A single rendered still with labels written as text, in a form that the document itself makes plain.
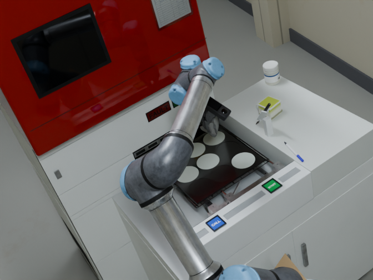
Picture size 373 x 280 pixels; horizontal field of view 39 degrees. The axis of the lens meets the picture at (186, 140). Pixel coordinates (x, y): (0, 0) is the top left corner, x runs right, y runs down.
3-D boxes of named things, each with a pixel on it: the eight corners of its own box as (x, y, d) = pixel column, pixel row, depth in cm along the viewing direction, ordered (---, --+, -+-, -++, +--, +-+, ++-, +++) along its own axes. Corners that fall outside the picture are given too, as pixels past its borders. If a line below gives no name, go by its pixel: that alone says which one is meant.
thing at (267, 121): (258, 131, 220) (253, 106, 212) (265, 127, 222) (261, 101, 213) (267, 138, 216) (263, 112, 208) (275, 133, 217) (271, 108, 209)
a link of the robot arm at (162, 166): (160, 161, 141) (208, 46, 170) (137, 173, 148) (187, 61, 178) (191, 185, 145) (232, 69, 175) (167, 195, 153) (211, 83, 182)
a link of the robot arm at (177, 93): (182, 81, 173) (193, 62, 180) (162, 95, 181) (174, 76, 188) (198, 98, 175) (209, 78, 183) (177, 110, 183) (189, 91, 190)
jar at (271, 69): (262, 82, 248) (259, 65, 242) (273, 75, 250) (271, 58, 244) (271, 87, 243) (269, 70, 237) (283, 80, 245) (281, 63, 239)
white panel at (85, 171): (69, 218, 228) (31, 149, 203) (219, 128, 252) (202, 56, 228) (71, 222, 225) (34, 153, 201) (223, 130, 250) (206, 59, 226)
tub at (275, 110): (258, 116, 228) (256, 104, 224) (270, 107, 231) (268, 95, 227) (271, 121, 223) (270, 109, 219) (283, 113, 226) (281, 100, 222)
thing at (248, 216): (185, 262, 195) (176, 238, 186) (297, 185, 211) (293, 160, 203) (199, 278, 188) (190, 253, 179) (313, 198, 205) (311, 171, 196)
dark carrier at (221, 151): (155, 163, 231) (154, 162, 231) (217, 126, 241) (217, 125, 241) (197, 204, 206) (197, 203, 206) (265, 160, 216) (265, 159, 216)
